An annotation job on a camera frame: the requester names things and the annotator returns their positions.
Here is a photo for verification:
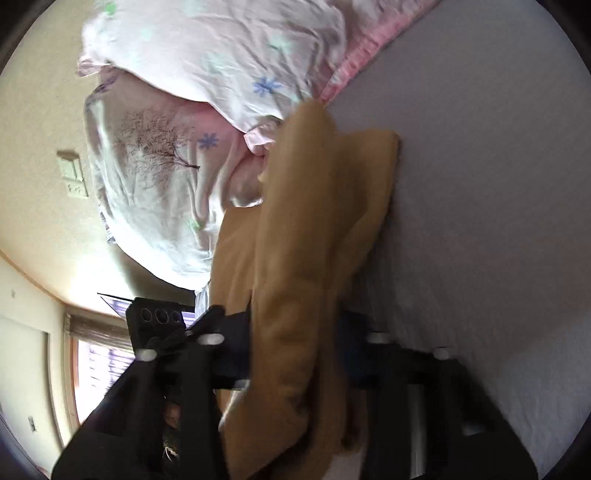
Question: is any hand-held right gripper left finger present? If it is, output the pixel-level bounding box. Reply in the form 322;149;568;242
51;305;254;480

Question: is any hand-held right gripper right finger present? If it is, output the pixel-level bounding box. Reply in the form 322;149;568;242
341;312;539;480

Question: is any mustard yellow garment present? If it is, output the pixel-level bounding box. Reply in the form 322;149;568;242
210;99;402;480

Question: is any window blind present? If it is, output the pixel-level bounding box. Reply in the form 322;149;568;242
64;313;133;352

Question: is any window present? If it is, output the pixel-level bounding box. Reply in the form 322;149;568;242
69;336;136;426

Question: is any white floral duvet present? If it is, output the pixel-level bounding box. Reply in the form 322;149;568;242
76;0;352;292

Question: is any grey bed sheet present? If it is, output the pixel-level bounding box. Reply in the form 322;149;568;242
323;0;591;480

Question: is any pink blanket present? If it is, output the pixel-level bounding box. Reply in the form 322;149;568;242
318;0;445;108

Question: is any beige wall switch panel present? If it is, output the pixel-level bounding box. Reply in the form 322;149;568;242
56;150;89;199

